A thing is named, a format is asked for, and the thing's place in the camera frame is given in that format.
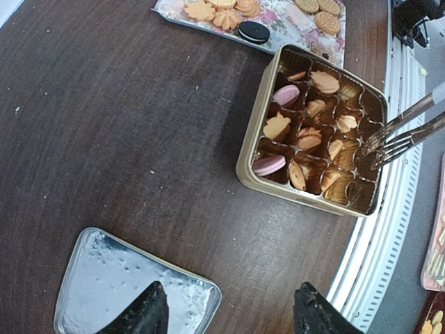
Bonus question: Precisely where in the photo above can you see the steel kitchen tongs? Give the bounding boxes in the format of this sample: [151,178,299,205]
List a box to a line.
[354,81,445,171]

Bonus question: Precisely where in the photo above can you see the front aluminium rail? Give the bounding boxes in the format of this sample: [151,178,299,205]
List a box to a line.
[327,38,425,333]

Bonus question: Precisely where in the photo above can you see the pink side tray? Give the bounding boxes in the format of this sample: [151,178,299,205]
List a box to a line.
[419,212,445,292]

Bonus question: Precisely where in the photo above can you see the round golden biscuit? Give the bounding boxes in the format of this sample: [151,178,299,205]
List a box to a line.
[314,11,341,35]
[293,0,319,15]

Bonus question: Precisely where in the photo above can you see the floral cookie tray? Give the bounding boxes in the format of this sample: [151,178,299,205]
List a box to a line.
[154,1,346,67]

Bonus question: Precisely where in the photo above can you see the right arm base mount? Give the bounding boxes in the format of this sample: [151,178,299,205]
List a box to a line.
[391,0,444,49]

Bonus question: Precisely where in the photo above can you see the gold cookie tin box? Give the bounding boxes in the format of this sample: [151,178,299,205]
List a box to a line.
[236,45,388,217]

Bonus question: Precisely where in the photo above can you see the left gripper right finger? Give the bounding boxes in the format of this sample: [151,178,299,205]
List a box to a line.
[293,282,362,334]

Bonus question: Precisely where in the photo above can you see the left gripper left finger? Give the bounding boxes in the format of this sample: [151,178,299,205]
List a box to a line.
[98,281,169,334]

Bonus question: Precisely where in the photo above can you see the silver tin lid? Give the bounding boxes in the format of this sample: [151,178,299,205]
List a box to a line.
[54,228,223,333]

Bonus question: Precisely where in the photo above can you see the black sandwich cookie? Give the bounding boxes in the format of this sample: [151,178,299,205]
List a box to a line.
[238,21,270,45]

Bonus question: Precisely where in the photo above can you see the pink round cookie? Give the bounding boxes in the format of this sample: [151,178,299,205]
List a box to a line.
[273,84,300,108]
[252,155,286,177]

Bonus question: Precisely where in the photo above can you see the flower shaped cookie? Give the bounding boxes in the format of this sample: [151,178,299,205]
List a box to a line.
[263,112,291,143]

